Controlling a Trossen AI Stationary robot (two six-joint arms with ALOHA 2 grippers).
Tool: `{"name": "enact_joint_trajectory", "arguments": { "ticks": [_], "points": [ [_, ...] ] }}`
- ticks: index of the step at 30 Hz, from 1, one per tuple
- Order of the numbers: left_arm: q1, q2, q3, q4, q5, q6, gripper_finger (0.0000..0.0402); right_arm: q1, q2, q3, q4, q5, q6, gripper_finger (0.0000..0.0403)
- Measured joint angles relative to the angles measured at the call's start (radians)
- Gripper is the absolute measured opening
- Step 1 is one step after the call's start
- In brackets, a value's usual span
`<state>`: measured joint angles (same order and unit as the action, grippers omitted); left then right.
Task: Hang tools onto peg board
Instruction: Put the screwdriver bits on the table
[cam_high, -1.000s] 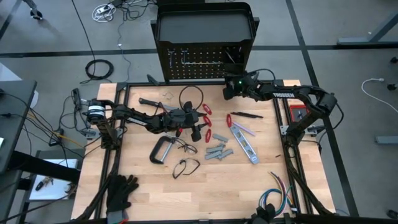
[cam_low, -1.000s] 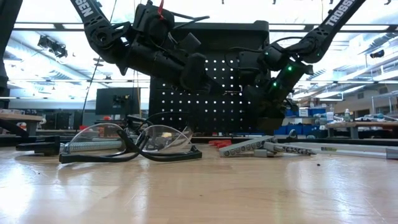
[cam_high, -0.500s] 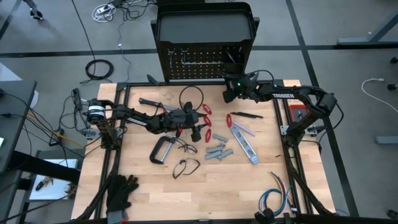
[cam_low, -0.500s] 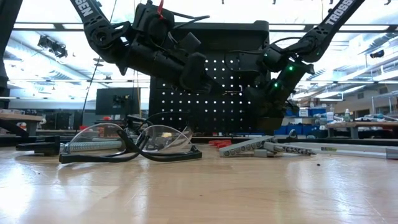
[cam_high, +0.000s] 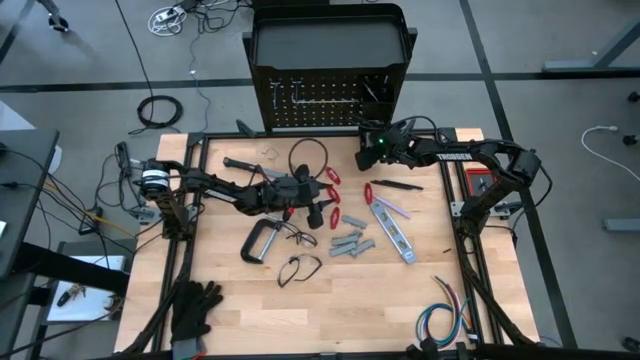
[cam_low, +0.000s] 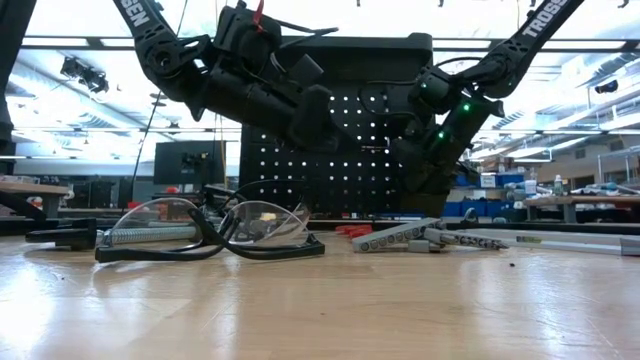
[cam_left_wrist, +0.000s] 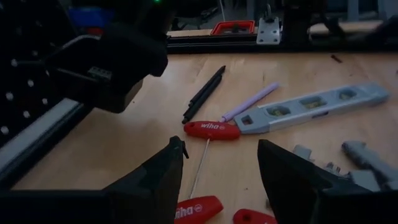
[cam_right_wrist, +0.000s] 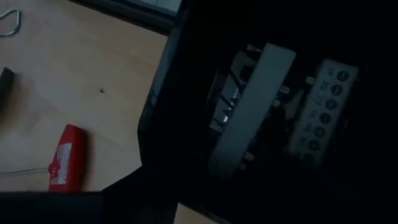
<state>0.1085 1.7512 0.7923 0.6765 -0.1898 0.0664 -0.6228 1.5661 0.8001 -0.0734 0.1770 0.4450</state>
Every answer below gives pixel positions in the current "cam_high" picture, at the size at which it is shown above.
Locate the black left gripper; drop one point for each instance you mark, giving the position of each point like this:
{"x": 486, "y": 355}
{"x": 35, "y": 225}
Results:
{"x": 295, "y": 192}

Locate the white paper sheet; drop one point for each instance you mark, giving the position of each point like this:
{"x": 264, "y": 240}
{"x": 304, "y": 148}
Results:
{"x": 95, "y": 295}

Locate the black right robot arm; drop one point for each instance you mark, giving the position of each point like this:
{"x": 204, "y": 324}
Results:
{"x": 475, "y": 155}

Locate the black teleop leader gripper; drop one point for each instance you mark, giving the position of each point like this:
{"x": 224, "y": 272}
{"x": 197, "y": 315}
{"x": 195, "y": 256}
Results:
{"x": 425, "y": 348}

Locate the black desk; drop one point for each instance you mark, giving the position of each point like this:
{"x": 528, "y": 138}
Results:
{"x": 25, "y": 175}

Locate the grey metal mounting bracket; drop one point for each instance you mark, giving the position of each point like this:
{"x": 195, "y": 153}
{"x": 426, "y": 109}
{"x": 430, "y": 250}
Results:
{"x": 456, "y": 208}

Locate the black work glove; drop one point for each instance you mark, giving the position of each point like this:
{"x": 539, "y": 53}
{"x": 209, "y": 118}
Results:
{"x": 192, "y": 310}

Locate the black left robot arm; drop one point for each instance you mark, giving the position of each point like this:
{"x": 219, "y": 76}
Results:
{"x": 210, "y": 187}

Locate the black C-clamp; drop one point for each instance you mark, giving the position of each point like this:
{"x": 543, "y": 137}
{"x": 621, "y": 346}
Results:
{"x": 245, "y": 247}

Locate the grey perforated beams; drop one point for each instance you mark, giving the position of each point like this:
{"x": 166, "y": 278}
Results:
{"x": 342, "y": 250}

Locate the black aluminium table frame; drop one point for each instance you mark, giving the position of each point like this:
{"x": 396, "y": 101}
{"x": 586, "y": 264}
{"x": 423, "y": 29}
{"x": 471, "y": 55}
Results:
{"x": 300, "y": 134}

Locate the black power strip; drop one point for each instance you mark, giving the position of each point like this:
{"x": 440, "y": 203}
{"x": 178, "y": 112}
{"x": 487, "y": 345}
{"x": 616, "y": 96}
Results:
{"x": 122, "y": 152}

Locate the grey table leg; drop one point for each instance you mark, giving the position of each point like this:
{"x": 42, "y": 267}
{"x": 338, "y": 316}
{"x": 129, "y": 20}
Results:
{"x": 565, "y": 65}

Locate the long metal peg hook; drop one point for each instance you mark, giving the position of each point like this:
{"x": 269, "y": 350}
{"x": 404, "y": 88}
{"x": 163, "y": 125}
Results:
{"x": 325, "y": 101}

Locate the bunch of keys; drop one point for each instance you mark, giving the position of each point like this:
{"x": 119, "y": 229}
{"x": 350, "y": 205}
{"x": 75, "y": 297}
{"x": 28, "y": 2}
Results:
{"x": 65, "y": 298}

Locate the white power strip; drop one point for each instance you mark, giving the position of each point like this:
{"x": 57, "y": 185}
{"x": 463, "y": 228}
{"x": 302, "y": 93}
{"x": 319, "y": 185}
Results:
{"x": 165, "y": 16}

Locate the clear safety glasses black frame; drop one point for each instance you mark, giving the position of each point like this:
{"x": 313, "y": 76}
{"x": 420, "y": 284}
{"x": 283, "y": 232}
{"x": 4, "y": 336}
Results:
{"x": 302, "y": 239}
{"x": 298, "y": 270}

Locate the short metal peg hook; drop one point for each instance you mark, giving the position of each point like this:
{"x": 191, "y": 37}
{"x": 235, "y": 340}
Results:
{"x": 274, "y": 92}
{"x": 296, "y": 92}

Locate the grey table foot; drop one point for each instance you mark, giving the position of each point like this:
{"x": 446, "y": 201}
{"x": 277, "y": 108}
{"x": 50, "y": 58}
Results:
{"x": 620, "y": 225}

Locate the lilac pen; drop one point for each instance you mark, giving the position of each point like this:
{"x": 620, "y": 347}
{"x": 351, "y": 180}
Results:
{"x": 392, "y": 206}

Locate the black chair base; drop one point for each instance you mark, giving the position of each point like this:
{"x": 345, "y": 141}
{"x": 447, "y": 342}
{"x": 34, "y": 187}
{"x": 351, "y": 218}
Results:
{"x": 57, "y": 22}

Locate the black pegboard tool cart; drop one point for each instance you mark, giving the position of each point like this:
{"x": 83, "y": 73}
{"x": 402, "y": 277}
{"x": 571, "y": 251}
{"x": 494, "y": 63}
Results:
{"x": 325, "y": 47}

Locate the silver aluminium spirit level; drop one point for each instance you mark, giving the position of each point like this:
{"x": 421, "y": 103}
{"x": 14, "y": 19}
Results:
{"x": 395, "y": 232}

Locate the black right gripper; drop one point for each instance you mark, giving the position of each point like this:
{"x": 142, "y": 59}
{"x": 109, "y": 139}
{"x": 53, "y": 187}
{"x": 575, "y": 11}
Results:
{"x": 385, "y": 145}

